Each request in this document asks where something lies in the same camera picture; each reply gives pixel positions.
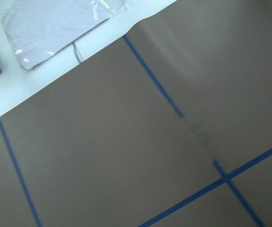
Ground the clear plastic bag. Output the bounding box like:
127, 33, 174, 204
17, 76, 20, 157
2, 0, 126, 70

